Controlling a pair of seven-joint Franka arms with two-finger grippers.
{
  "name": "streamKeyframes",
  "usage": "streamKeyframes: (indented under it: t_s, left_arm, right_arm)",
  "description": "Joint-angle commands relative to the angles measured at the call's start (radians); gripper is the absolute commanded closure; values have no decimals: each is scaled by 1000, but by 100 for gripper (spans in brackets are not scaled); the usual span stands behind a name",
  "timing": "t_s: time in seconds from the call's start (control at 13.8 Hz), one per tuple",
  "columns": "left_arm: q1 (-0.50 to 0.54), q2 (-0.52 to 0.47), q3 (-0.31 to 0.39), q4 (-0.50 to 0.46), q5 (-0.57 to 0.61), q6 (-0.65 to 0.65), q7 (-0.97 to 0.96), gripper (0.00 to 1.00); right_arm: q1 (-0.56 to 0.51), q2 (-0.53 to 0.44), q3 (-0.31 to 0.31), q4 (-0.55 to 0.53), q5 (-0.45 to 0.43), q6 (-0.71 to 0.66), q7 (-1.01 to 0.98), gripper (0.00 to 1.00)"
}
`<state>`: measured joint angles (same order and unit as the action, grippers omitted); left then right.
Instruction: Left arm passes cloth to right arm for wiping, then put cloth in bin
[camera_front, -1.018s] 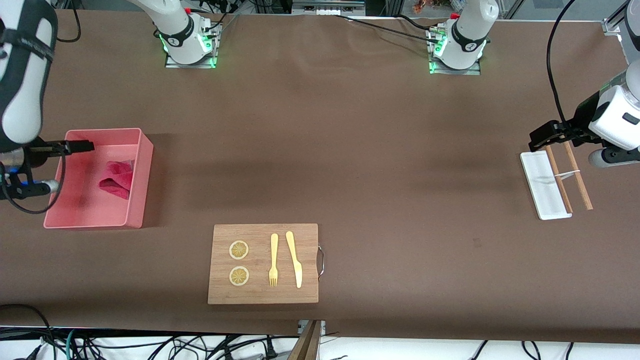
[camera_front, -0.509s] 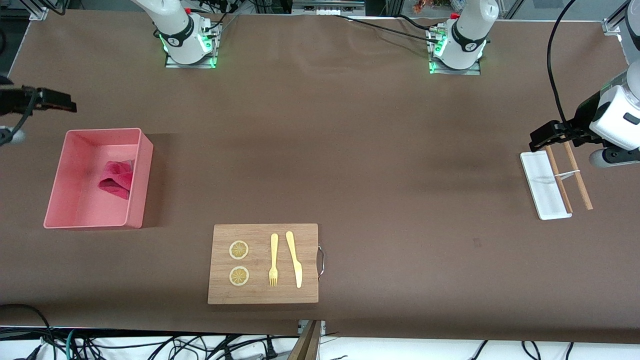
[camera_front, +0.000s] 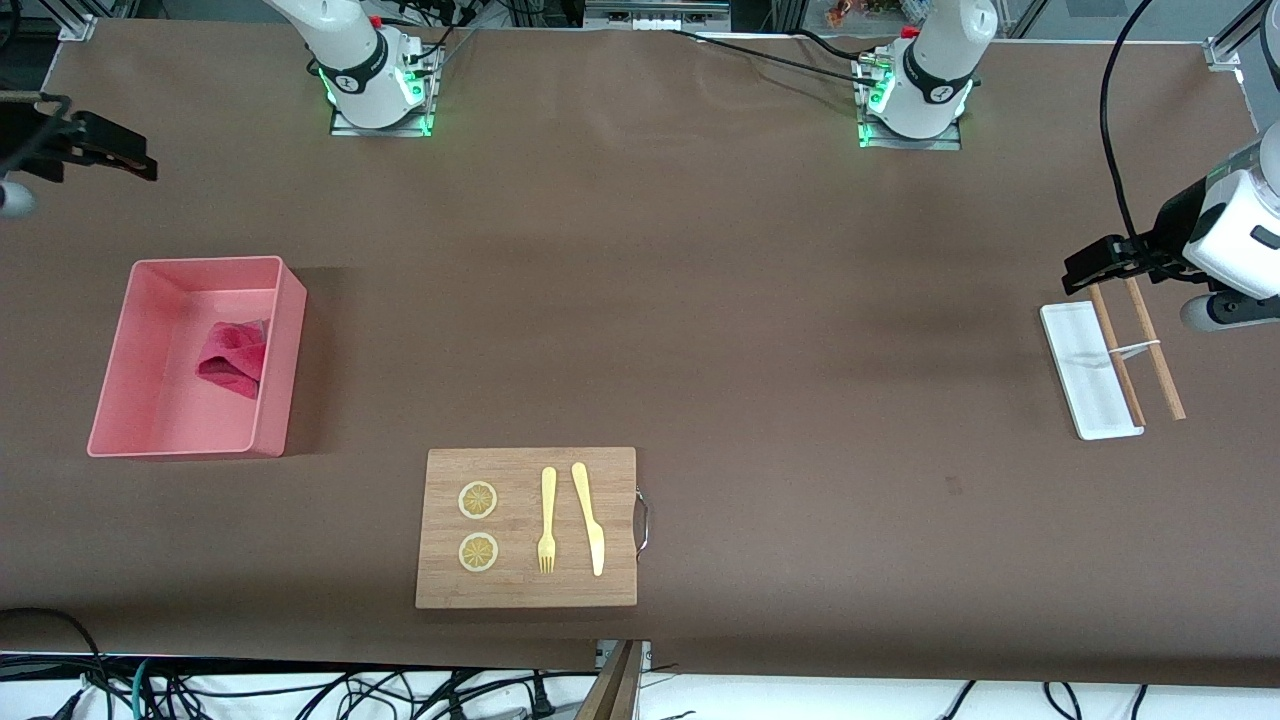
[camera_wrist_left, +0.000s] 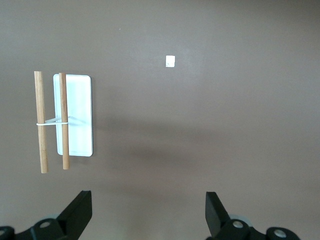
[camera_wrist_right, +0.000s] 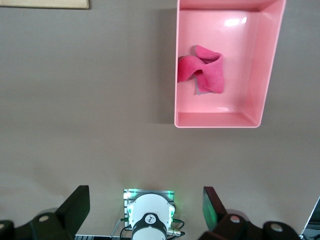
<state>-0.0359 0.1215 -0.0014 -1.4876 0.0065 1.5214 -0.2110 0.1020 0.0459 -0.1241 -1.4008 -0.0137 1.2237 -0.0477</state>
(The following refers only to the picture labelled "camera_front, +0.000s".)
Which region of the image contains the red cloth with grey backing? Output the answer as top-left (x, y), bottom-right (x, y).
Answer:
top-left (196, 320), bottom-right (271, 401)

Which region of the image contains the brown wooden stick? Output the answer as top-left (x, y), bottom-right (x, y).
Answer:
top-left (1089, 284), bottom-right (1147, 428)
top-left (1126, 277), bottom-right (1187, 421)

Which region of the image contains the white rectangular tray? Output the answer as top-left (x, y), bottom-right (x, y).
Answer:
top-left (1040, 302), bottom-right (1144, 441)

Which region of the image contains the pink plastic bin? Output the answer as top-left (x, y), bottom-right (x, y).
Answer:
top-left (87, 256), bottom-right (308, 459)

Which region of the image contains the grey control box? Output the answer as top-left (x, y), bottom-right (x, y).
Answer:
top-left (585, 0), bottom-right (731, 31)

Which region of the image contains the yellow plastic fork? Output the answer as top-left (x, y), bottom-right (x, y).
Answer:
top-left (537, 467), bottom-right (558, 574)

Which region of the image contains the yellow plastic knife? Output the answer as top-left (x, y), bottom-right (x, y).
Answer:
top-left (571, 462), bottom-right (606, 578)

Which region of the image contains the wooden plank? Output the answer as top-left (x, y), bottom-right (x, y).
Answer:
top-left (575, 640), bottom-right (643, 720)

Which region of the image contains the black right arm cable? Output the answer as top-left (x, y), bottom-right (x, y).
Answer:
top-left (0, 92), bottom-right (73, 181)

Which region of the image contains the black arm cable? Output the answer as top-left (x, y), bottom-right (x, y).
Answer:
top-left (1099, 0), bottom-right (1163, 247)
top-left (0, 92), bottom-right (73, 181)

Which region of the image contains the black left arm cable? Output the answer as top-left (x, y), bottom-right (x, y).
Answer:
top-left (1099, 0), bottom-right (1163, 247)

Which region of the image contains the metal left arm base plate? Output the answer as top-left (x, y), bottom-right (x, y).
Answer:
top-left (855, 55), bottom-right (963, 151)

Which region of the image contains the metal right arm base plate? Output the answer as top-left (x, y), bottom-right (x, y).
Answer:
top-left (330, 42), bottom-right (441, 138)

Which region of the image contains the black cable on table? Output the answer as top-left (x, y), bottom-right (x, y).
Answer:
top-left (665, 28), bottom-right (881, 79)

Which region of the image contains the black looped floor cable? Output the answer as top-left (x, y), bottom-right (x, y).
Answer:
top-left (0, 606), bottom-right (113, 720)

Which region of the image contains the wooden cutting board, metal handle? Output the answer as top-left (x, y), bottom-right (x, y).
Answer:
top-left (415, 447), bottom-right (651, 609)

